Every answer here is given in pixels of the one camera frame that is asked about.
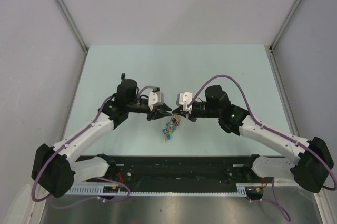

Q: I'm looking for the steel disc keyring holder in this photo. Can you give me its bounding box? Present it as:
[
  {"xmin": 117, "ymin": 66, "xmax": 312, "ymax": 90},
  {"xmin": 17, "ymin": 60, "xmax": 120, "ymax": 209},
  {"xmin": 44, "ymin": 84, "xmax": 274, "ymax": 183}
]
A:
[{"xmin": 162, "ymin": 114, "xmax": 182, "ymax": 142}]

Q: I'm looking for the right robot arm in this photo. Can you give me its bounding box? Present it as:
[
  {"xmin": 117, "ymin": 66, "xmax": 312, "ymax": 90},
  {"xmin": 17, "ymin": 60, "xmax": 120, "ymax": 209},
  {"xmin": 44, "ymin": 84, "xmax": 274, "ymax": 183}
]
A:
[{"xmin": 173, "ymin": 85, "xmax": 334, "ymax": 193}]

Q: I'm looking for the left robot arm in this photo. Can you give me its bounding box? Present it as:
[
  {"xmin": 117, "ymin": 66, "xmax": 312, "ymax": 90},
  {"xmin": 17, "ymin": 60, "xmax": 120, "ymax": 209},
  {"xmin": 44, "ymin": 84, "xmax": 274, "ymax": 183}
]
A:
[{"xmin": 31, "ymin": 79, "xmax": 172, "ymax": 202}]

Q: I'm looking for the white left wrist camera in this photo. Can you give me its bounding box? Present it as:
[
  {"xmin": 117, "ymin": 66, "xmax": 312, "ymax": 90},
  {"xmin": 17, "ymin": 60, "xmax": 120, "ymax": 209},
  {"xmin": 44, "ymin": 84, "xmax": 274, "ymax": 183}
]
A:
[{"xmin": 148, "ymin": 87, "xmax": 164, "ymax": 111}]

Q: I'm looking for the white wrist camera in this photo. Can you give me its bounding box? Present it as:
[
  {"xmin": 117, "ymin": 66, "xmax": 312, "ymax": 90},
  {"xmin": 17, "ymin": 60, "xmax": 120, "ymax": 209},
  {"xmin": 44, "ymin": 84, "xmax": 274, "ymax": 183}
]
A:
[
  {"xmin": 176, "ymin": 92, "xmax": 193, "ymax": 114},
  {"xmin": 148, "ymin": 87, "xmax": 164, "ymax": 111}
]

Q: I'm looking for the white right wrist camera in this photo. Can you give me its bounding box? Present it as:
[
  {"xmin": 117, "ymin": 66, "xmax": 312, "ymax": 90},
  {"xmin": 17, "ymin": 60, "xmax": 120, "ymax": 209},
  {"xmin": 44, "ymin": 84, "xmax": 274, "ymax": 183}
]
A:
[{"xmin": 176, "ymin": 92, "xmax": 193, "ymax": 114}]

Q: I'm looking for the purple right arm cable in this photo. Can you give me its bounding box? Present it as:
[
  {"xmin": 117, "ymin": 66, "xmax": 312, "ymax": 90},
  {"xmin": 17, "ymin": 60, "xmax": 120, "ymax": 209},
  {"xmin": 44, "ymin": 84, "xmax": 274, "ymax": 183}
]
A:
[{"xmin": 185, "ymin": 75, "xmax": 337, "ymax": 222}]

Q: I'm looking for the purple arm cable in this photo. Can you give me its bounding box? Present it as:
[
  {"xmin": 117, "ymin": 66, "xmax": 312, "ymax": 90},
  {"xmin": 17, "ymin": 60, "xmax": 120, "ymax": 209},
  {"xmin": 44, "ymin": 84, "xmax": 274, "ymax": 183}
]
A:
[
  {"xmin": 31, "ymin": 85, "xmax": 160, "ymax": 205},
  {"xmin": 185, "ymin": 75, "xmax": 337, "ymax": 222}
]

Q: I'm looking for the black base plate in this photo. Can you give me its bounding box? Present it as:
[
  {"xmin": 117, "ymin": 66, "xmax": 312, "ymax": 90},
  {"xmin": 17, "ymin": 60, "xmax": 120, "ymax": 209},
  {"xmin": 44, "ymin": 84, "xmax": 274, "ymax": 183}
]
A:
[{"xmin": 103, "ymin": 155, "xmax": 272, "ymax": 194}]

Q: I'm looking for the white slotted cable duct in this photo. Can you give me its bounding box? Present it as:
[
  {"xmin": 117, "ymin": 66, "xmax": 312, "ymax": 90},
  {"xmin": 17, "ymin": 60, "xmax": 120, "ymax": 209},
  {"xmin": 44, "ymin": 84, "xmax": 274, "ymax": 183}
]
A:
[{"xmin": 70, "ymin": 183, "xmax": 250, "ymax": 198}]

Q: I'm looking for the aluminium frame rail left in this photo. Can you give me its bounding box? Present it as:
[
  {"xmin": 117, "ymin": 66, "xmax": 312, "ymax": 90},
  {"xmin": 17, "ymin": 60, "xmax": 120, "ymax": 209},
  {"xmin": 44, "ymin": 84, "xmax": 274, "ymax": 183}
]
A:
[{"xmin": 50, "ymin": 48, "xmax": 86, "ymax": 146}]

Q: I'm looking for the aluminium frame rail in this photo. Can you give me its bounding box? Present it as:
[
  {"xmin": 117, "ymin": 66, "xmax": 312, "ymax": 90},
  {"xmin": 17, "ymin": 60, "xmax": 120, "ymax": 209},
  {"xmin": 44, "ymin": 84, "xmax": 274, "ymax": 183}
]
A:
[
  {"xmin": 50, "ymin": 48, "xmax": 86, "ymax": 146},
  {"xmin": 265, "ymin": 46, "xmax": 304, "ymax": 137}
]

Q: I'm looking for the aluminium frame rail right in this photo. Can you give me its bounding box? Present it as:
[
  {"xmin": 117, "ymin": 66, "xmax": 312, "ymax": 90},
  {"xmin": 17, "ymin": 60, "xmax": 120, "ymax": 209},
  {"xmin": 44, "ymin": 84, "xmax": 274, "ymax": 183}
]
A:
[{"xmin": 265, "ymin": 46, "xmax": 304, "ymax": 137}]

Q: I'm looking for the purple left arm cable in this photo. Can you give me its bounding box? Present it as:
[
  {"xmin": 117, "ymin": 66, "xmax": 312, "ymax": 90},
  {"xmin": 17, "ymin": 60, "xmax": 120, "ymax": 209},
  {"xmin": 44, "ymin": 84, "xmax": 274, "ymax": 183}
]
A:
[{"xmin": 31, "ymin": 85, "xmax": 160, "ymax": 205}]

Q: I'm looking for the aluminium frame post left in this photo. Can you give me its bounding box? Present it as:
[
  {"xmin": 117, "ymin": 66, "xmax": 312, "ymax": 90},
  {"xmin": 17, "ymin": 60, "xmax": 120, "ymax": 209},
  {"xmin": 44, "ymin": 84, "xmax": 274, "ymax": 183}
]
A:
[{"xmin": 54, "ymin": 0, "xmax": 88, "ymax": 54}]

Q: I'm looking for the aluminium frame post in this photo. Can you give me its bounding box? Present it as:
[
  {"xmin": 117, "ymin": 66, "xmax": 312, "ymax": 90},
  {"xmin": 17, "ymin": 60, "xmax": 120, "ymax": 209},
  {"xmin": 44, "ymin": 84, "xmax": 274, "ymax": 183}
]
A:
[
  {"xmin": 269, "ymin": 0, "xmax": 304, "ymax": 53},
  {"xmin": 54, "ymin": 0, "xmax": 88, "ymax": 54}
]

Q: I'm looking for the aluminium frame post right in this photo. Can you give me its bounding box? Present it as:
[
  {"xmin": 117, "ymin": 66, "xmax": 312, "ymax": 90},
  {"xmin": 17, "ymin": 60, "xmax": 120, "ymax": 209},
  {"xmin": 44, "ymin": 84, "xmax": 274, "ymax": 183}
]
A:
[{"xmin": 269, "ymin": 0, "xmax": 304, "ymax": 53}]

